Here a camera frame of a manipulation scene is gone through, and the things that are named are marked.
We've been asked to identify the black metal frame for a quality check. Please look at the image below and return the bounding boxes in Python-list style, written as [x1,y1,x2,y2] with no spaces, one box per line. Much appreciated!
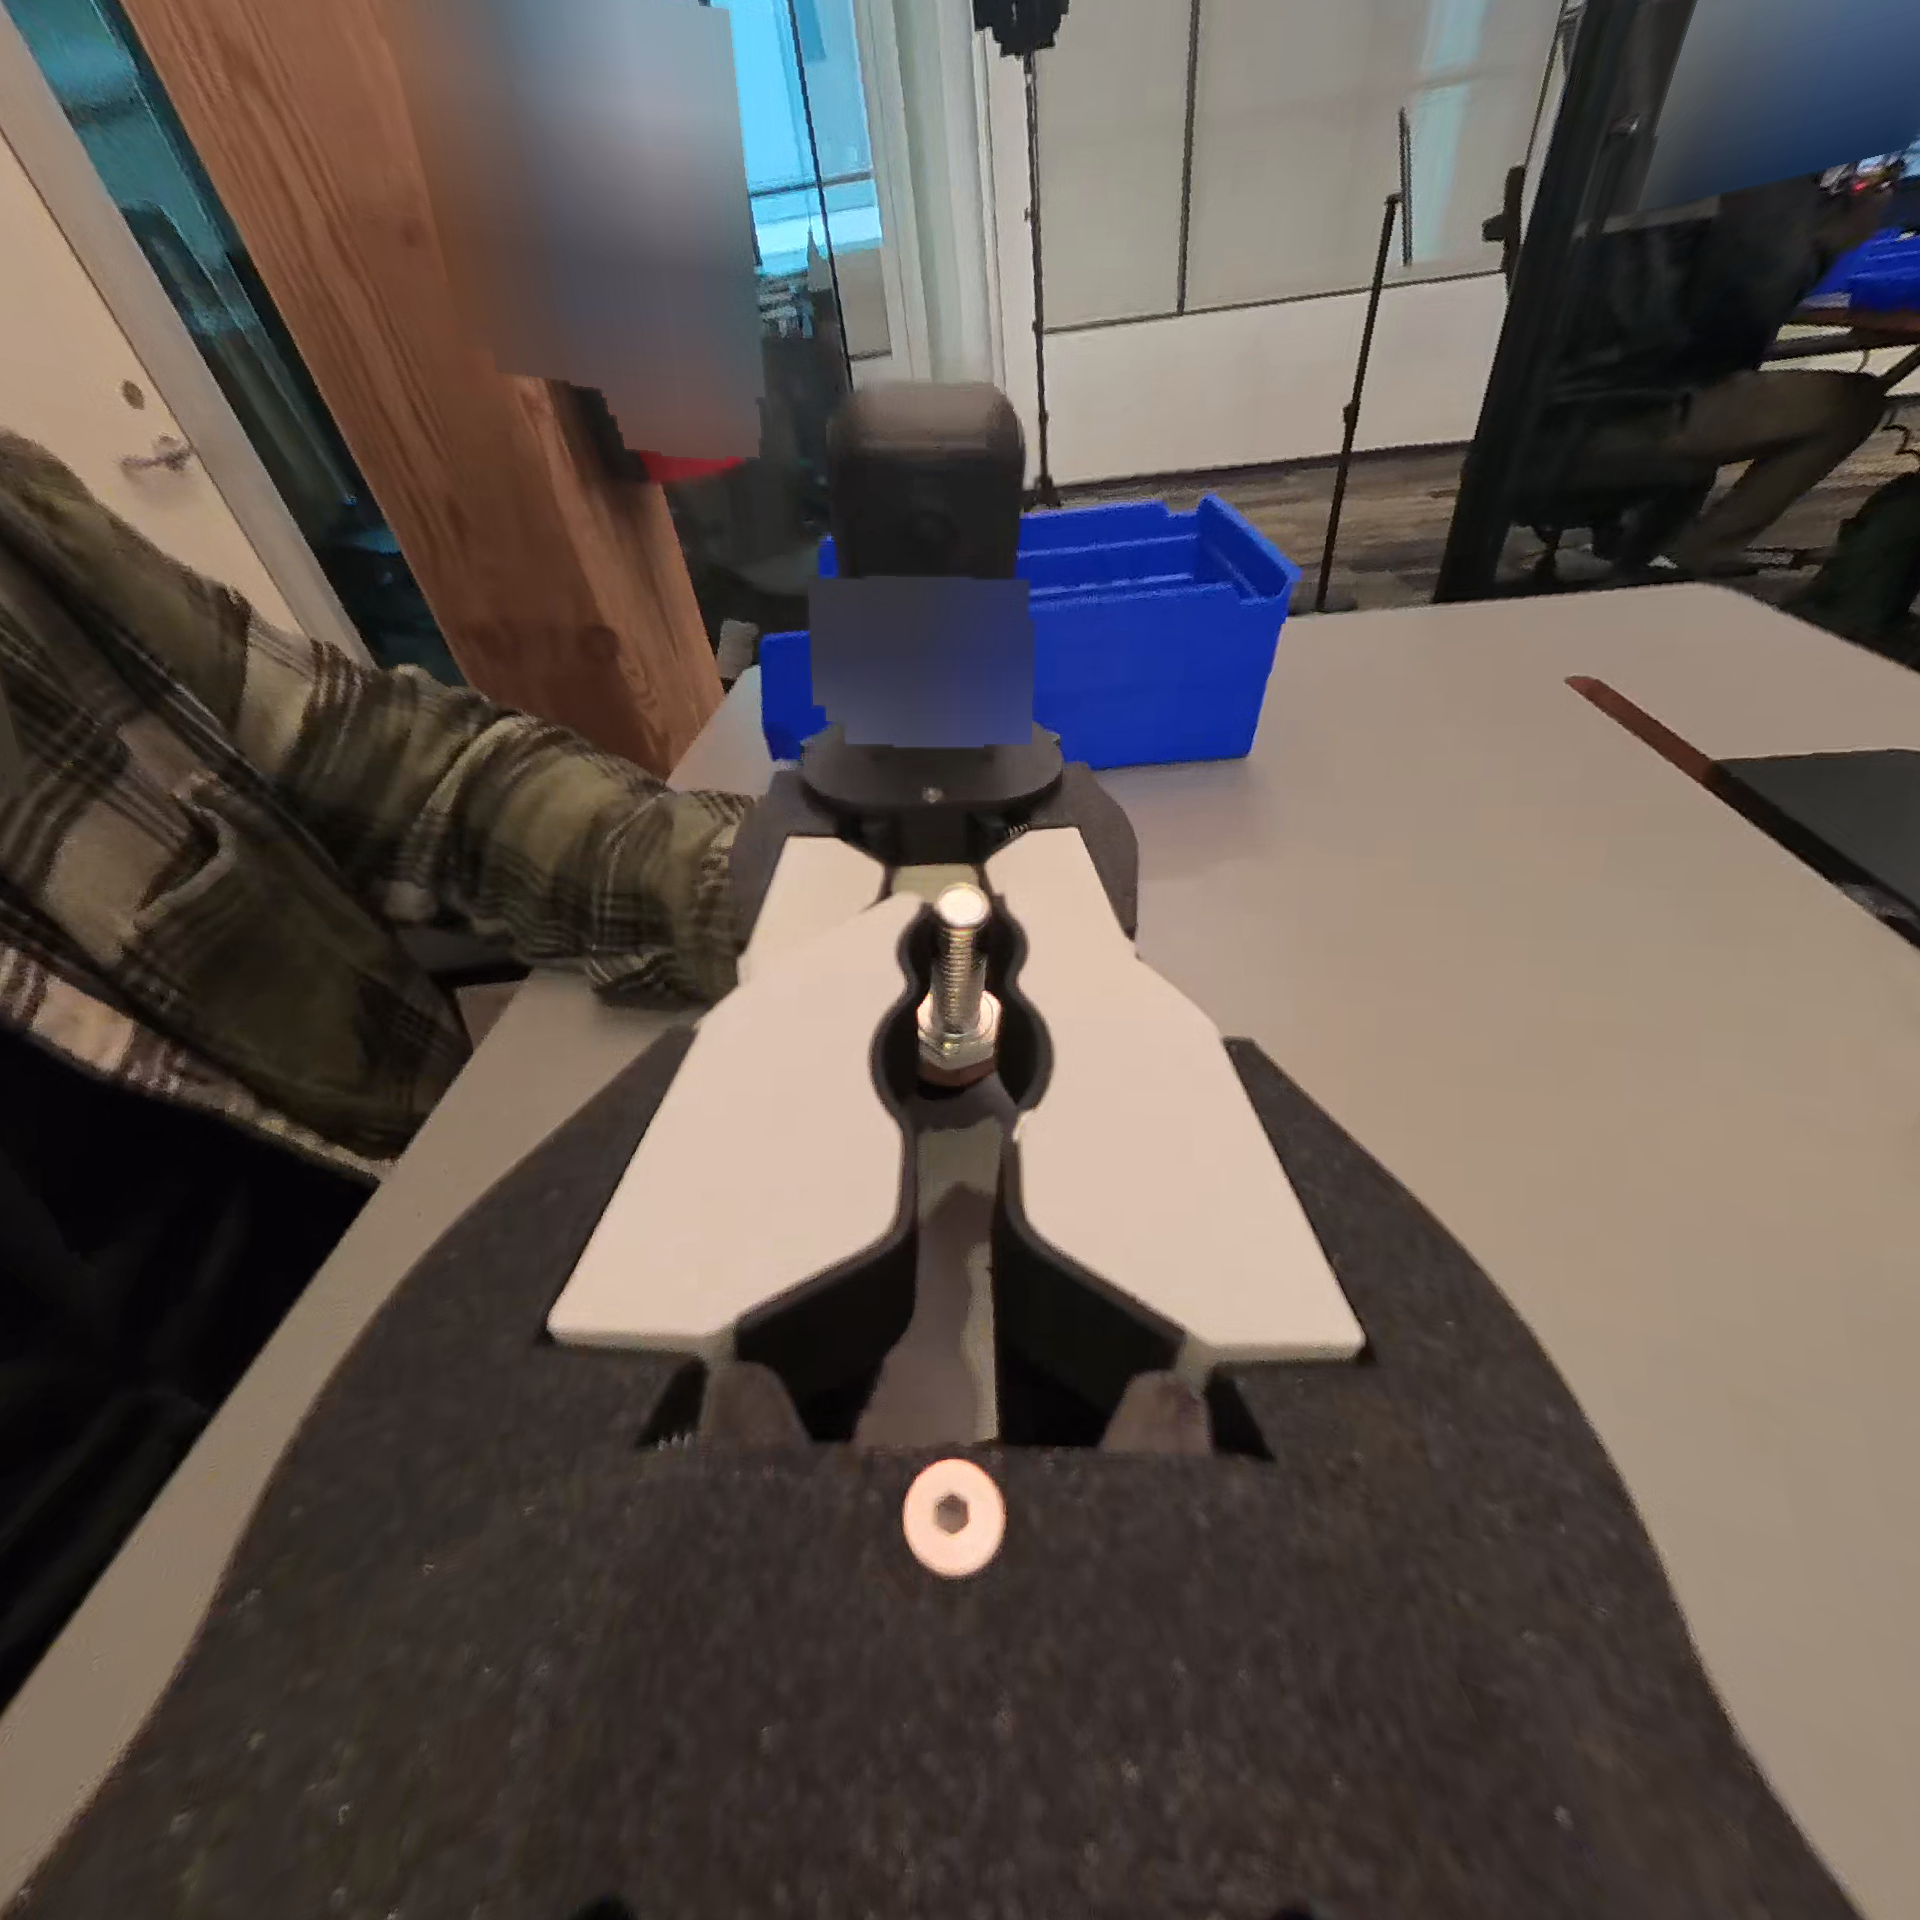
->
[1430,0,1659,607]

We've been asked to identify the dark backpack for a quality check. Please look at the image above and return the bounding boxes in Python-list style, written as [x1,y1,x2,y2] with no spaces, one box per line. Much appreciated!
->
[1785,472,1920,671]

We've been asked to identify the wooden pillar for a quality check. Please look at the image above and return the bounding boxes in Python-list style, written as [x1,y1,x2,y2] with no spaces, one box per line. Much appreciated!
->
[119,0,723,778]

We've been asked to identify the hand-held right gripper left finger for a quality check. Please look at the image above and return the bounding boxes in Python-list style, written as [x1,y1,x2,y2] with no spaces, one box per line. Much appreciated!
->
[547,892,924,1442]

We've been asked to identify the person's left forearm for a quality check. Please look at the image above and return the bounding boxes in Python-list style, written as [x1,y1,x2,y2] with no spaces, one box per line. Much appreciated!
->
[240,592,759,1008]

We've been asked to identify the black light stand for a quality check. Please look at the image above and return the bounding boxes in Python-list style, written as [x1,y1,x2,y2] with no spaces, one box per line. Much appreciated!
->
[971,0,1075,513]

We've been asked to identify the black flat pad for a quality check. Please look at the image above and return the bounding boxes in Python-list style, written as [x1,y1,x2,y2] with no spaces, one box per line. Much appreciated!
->
[1709,745,1920,951]

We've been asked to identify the steel hex bolt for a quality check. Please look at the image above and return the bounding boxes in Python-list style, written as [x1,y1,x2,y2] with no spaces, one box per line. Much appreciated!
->
[918,883,998,1095]

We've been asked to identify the black tripod stand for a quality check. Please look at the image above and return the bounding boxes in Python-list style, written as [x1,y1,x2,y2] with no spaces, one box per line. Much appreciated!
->
[1312,187,1415,616]

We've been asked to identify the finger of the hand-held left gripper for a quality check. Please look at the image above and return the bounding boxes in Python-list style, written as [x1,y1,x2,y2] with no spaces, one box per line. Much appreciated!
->
[982,829,1134,967]
[743,834,905,988]

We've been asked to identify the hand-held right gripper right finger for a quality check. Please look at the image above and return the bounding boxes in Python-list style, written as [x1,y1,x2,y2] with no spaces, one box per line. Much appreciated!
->
[979,892,1369,1444]

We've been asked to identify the blue plastic bin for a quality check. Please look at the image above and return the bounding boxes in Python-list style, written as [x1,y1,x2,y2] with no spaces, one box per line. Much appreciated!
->
[756,496,1304,771]

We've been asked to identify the person's plaid shirt torso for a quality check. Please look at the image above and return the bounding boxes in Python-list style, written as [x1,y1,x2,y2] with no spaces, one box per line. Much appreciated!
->
[0,427,481,1186]

